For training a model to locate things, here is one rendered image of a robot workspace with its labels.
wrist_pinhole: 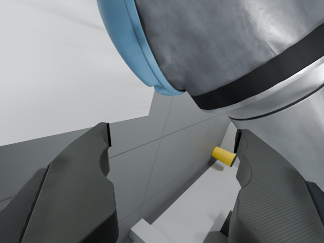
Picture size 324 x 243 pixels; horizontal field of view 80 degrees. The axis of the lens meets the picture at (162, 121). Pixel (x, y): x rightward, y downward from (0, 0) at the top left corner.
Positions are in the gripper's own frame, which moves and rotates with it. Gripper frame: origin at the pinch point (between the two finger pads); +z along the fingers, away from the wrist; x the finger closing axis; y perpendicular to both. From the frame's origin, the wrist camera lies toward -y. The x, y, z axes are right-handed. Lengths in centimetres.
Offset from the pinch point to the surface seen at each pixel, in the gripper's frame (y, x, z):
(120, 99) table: 10.7, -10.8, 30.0
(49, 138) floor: 69, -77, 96
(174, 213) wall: 337, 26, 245
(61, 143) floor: 76, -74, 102
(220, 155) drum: 353, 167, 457
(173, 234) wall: 329, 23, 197
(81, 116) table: 11.3, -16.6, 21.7
